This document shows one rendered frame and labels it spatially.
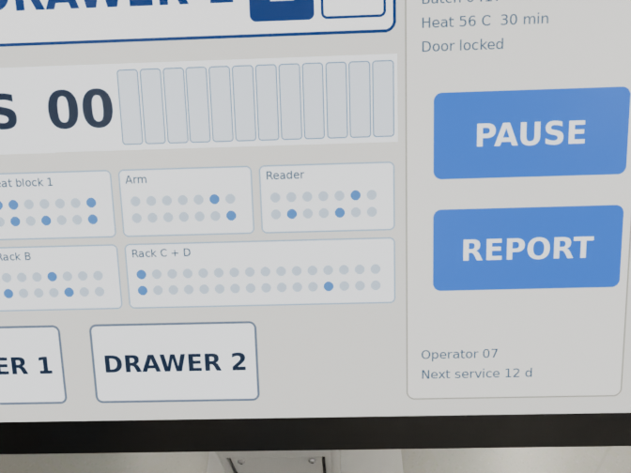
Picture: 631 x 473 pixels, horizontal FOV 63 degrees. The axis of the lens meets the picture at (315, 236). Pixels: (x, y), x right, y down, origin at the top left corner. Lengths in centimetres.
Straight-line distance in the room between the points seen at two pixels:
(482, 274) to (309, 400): 12
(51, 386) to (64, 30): 19
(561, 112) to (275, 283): 17
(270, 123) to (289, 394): 15
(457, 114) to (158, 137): 16
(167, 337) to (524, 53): 24
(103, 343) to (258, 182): 13
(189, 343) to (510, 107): 21
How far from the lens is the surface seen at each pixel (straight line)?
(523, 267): 30
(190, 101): 28
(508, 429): 33
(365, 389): 30
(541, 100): 29
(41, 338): 33
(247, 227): 28
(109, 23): 30
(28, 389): 35
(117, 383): 32
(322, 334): 29
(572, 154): 30
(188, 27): 29
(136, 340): 31
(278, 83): 28
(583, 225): 31
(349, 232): 27
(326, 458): 68
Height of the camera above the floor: 126
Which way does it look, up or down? 48 degrees down
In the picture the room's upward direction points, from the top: 3 degrees counter-clockwise
